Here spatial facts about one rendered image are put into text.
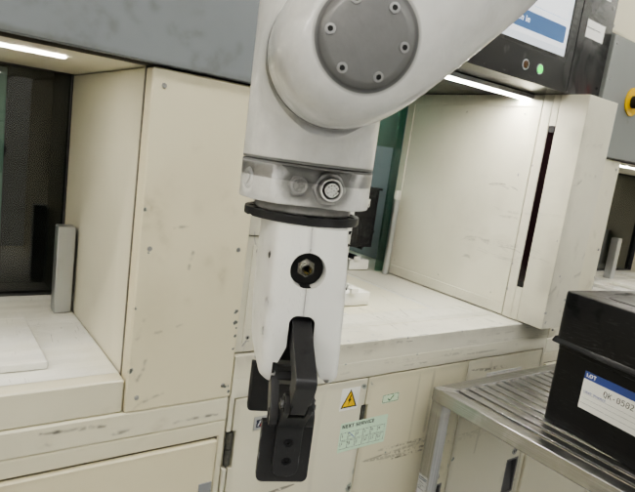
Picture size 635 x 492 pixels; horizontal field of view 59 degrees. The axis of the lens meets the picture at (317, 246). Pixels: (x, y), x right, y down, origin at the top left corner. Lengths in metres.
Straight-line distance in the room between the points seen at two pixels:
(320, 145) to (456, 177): 1.25
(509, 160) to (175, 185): 0.90
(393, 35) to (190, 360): 0.69
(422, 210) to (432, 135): 0.21
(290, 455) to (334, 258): 0.12
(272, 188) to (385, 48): 0.11
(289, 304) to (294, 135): 0.10
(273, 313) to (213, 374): 0.58
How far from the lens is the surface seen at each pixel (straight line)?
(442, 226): 1.58
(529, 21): 1.28
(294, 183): 0.33
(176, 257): 0.82
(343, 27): 0.26
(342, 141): 0.33
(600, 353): 1.11
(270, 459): 0.37
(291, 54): 0.26
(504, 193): 1.47
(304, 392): 0.31
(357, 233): 1.67
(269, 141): 0.34
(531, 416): 1.21
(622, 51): 1.57
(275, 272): 0.33
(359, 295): 1.29
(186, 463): 0.96
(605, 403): 1.12
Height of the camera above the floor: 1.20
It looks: 9 degrees down
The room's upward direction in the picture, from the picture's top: 8 degrees clockwise
